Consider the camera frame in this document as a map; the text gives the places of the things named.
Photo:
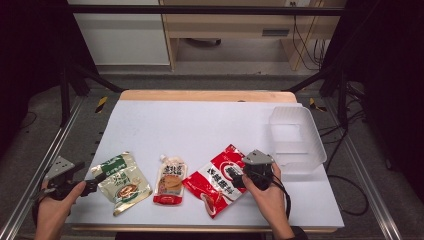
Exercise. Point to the white table sheet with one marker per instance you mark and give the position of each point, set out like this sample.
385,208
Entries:
186,130

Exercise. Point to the green and gold sauce pouch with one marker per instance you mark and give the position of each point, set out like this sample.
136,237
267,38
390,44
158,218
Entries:
125,183

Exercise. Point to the black horizontal frame bar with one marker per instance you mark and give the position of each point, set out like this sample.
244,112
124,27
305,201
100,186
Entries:
200,10

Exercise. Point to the spouted white and red pouch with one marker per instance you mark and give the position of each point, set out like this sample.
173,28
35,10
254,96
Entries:
170,181

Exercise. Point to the wooden desk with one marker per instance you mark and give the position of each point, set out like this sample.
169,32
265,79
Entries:
230,25

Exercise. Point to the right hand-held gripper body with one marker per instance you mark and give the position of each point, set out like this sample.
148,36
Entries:
258,166

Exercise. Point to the person's dark clothing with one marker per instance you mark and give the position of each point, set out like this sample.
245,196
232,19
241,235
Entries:
190,236

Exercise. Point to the person's right hand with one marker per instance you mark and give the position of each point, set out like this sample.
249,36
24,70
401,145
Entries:
271,196

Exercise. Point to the red and white seasoning packet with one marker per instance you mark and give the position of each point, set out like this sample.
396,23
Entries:
213,183

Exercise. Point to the person's left hand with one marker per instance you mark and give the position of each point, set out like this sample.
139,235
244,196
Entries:
55,208

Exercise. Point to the dark curtain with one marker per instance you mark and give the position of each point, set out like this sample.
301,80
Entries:
30,50
393,66

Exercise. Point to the black and yellow tape marker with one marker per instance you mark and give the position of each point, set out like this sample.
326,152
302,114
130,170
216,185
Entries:
101,104
315,105

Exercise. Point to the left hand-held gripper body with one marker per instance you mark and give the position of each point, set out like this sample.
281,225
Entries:
60,166

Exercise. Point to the wooden table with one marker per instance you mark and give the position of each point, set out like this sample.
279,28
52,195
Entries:
200,96

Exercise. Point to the clear plastic container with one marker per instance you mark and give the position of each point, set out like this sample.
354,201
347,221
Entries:
296,140

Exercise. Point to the white cabinet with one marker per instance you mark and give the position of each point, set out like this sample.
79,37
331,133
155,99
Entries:
123,36

